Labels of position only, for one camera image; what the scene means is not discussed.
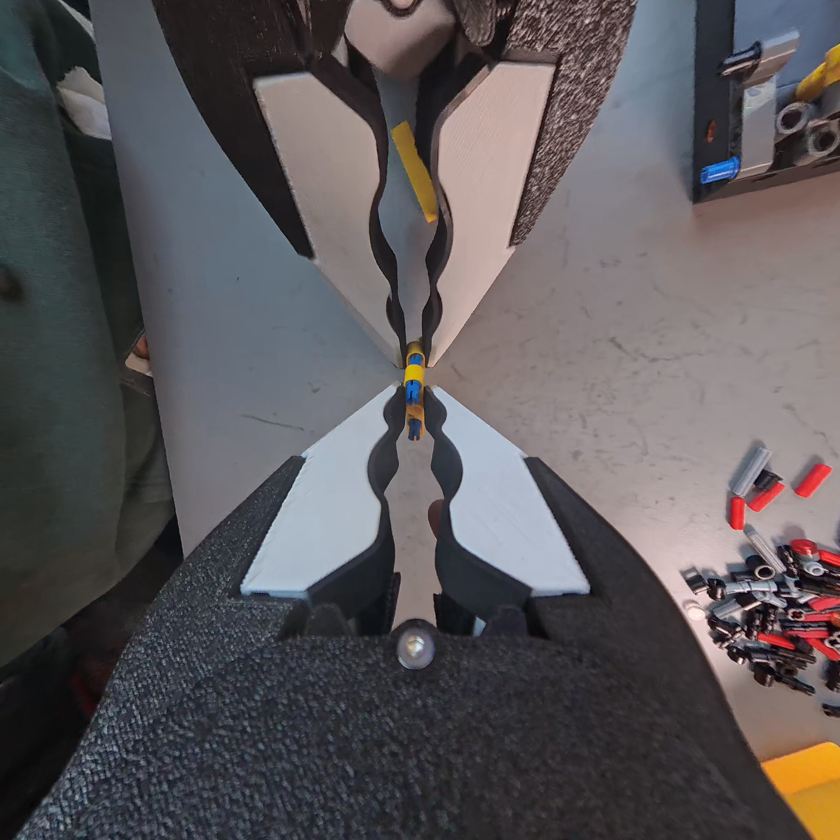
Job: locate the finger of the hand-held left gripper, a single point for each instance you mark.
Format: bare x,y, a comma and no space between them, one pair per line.
321,164
492,164

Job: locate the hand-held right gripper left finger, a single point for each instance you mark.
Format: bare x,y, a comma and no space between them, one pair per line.
321,525

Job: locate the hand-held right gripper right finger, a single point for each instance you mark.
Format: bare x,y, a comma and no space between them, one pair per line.
512,525

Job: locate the pile of small lego connectors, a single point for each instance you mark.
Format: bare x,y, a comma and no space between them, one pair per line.
774,610

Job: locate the black and yellow lego assembly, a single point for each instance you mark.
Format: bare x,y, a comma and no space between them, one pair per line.
754,131

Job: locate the person's right hand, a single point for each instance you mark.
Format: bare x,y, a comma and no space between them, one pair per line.
436,515

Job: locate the white fabric scrap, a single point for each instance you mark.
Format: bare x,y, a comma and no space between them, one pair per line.
85,105

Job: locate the yellow plastic bin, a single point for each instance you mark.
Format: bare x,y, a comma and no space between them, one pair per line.
804,781

